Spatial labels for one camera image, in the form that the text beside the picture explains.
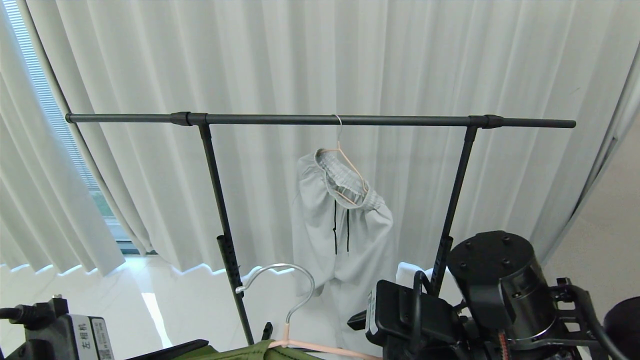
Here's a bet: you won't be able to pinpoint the pink clothes hanger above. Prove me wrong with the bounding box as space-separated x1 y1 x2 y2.
321 115 369 207
235 263 383 360

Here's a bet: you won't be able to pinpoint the pale grey shorts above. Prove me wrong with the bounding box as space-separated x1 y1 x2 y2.
291 148 396 358

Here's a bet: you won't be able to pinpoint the green garment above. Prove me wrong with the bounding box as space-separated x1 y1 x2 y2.
172 340 323 360

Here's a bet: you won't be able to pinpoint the black clothes rack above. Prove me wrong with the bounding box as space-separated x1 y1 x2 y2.
65 111 577 347

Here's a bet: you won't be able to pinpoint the window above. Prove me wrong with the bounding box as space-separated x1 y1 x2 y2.
2 0 157 256

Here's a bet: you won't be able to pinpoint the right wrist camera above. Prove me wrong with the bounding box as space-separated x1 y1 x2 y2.
364 280 468 360

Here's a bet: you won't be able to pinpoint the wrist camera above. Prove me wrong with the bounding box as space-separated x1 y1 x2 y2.
5 295 117 360
364 280 468 360

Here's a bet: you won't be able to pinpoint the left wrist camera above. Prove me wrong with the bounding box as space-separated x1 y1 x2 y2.
5 295 117 360

